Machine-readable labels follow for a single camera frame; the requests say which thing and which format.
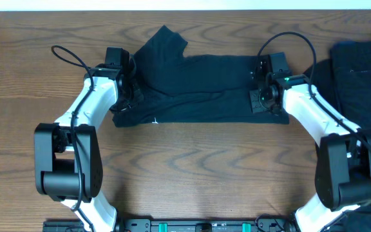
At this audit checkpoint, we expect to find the dark teal t-shirt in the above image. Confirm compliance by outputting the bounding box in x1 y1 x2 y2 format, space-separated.
110 26 289 128

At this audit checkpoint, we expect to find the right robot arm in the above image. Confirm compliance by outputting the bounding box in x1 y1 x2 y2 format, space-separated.
250 72 371 231

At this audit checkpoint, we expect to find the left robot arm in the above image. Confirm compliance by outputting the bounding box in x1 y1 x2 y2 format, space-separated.
34 67 137 231

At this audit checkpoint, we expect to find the dark clothes pile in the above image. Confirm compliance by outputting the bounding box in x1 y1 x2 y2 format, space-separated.
303 35 371 232

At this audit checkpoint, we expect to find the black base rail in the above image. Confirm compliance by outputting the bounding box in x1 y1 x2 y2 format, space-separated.
42 217 346 232

